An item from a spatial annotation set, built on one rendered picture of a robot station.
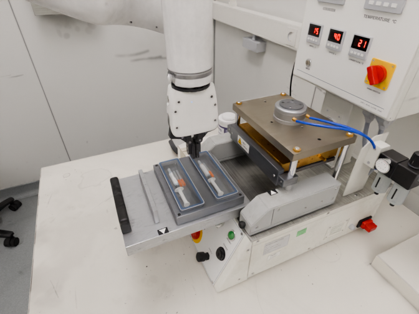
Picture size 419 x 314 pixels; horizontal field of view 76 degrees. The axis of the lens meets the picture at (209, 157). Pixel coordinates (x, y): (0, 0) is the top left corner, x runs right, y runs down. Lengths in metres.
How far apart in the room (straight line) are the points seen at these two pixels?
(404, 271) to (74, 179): 1.10
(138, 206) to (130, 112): 1.53
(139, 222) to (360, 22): 0.65
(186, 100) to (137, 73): 1.53
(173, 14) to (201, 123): 0.20
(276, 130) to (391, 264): 0.47
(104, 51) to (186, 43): 1.52
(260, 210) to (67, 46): 1.63
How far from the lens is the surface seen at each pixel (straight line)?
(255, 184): 0.76
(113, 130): 2.18
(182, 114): 0.53
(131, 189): 0.71
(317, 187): 0.69
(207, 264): 0.78
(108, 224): 0.94
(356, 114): 0.82
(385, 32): 0.69
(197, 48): 0.48
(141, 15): 0.58
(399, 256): 0.92
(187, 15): 0.47
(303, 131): 0.67
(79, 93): 2.05
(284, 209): 0.64
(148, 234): 0.60
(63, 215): 1.03
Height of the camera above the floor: 1.43
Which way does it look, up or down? 36 degrees down
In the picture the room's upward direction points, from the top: straight up
